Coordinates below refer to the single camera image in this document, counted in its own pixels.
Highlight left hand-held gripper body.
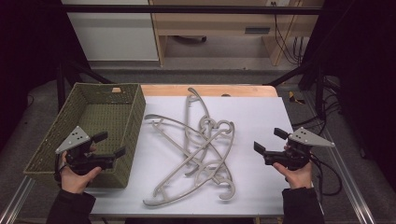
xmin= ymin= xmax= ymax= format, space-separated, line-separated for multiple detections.
xmin=55 ymin=125 xmax=116 ymax=175

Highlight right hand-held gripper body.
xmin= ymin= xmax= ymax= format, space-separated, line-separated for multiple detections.
xmin=263 ymin=126 xmax=336 ymax=172

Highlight green woven basket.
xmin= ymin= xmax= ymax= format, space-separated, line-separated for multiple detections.
xmin=22 ymin=82 xmax=147 ymax=189

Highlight person's right hand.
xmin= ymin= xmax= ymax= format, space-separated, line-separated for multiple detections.
xmin=273 ymin=144 xmax=313 ymax=190

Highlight person's left hand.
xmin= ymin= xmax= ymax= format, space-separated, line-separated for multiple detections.
xmin=60 ymin=148 xmax=103 ymax=194

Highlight white sheet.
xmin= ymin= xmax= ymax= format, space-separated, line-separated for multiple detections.
xmin=85 ymin=95 xmax=325 ymax=217

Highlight yellow and black tool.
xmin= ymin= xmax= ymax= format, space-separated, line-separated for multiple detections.
xmin=288 ymin=91 xmax=306 ymax=105

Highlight black metal stand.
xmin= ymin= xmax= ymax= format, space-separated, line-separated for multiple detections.
xmin=265 ymin=58 xmax=327 ymax=121
xmin=55 ymin=58 xmax=115 ymax=112

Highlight dark curtain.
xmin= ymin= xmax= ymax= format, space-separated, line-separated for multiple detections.
xmin=0 ymin=0 xmax=92 ymax=150
xmin=298 ymin=0 xmax=396 ymax=190

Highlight white cabinet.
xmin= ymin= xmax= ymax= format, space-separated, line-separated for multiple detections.
xmin=61 ymin=0 xmax=160 ymax=63

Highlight wooden desk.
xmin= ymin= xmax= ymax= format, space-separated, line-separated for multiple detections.
xmin=148 ymin=0 xmax=325 ymax=67

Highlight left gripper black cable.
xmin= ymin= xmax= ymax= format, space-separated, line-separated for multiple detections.
xmin=53 ymin=153 xmax=68 ymax=184

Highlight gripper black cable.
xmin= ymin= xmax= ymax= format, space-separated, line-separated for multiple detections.
xmin=53 ymin=153 xmax=68 ymax=184
xmin=308 ymin=153 xmax=344 ymax=197

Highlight black floor cables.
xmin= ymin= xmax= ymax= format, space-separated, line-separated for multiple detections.
xmin=291 ymin=76 xmax=343 ymax=135

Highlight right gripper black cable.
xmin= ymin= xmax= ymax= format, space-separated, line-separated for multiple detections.
xmin=308 ymin=153 xmax=344 ymax=197

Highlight aluminium rail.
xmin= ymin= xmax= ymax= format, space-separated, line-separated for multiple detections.
xmin=0 ymin=175 xmax=35 ymax=224
xmin=306 ymin=92 xmax=378 ymax=224

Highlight hanging black cables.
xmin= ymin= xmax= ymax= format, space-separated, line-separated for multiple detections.
xmin=271 ymin=1 xmax=305 ymax=66

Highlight black horizontal frame bar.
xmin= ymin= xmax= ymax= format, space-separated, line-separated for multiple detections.
xmin=60 ymin=4 xmax=323 ymax=16

